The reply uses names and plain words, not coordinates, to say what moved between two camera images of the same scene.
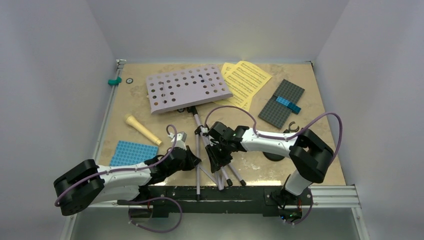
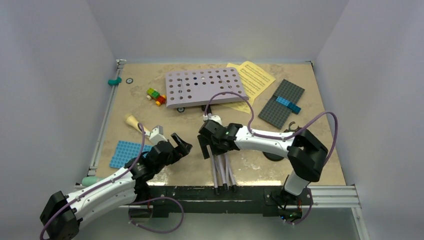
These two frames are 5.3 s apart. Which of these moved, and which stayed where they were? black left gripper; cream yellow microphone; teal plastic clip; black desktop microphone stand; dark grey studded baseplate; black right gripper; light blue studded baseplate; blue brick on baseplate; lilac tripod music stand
Moved: lilac tripod music stand; black left gripper; black right gripper
Stayed: dark grey studded baseplate; black desktop microphone stand; blue brick on baseplate; teal plastic clip; cream yellow microphone; light blue studded baseplate
